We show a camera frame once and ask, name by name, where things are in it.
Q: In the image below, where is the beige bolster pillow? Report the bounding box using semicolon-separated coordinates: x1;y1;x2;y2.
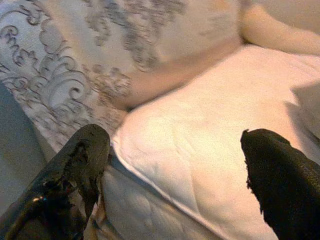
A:
241;4;320;56

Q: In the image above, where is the quilted grey white mattress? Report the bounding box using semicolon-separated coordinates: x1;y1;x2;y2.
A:
84;157;226;240

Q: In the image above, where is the white quilted mattress pad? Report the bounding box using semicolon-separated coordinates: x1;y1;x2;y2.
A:
111;43;320;240

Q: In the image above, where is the large grey ornament print cushion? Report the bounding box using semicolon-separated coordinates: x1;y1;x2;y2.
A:
0;0;243;151

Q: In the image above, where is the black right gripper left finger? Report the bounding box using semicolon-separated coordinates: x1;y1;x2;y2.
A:
0;123;111;240

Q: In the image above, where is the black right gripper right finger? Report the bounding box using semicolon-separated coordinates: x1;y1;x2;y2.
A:
240;128;320;240

